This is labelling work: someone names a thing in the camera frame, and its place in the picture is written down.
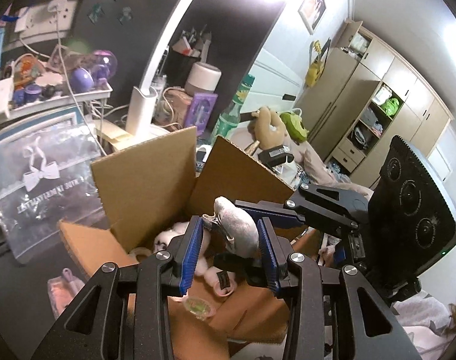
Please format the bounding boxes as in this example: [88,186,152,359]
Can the clear zip plastic bag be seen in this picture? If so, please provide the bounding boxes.
[0,124,104,264]

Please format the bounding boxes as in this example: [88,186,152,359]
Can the white desk lamp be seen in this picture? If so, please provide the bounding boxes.
[126,0,285,137]

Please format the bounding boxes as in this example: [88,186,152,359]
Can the clear plastic round container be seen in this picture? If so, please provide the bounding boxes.
[183,296,216,321]

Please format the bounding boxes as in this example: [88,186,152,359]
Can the green glass bottle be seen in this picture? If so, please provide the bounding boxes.
[209,74,255,144]

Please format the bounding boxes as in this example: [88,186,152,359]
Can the yellow tote bag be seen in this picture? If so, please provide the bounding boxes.
[304,38,331,88]

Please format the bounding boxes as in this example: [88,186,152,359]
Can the white cylinder humidifier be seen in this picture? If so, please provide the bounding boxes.
[184,62,221,96]

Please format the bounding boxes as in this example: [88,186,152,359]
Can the purple figure box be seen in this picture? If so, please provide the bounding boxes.
[184,93,218,137]

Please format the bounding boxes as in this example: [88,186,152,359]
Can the beige wardrobe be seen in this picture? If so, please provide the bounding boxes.
[296,19,453,187]

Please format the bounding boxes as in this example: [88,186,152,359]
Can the pink packaged pouch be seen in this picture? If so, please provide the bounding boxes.
[47,268,85,320]

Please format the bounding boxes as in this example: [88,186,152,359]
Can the brown cardboard box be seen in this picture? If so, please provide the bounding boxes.
[58,126,312,360]

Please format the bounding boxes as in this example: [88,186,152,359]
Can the white fluffy plush toy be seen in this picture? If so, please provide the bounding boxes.
[153,221,237,297]

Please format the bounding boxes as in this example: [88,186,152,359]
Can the white power strip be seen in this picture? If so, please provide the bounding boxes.
[13,0,83,38]

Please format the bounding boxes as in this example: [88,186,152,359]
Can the white tape roll dispenser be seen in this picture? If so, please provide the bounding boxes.
[129,247,152,263]

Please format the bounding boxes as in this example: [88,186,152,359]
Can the purple glass ball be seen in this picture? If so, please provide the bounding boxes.
[91,49,118,82]

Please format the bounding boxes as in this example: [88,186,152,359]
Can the white fish plush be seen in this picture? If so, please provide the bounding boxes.
[202,196,259,258]

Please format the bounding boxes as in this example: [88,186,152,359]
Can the brown plush toy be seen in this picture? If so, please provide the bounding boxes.
[247,106,287,152]

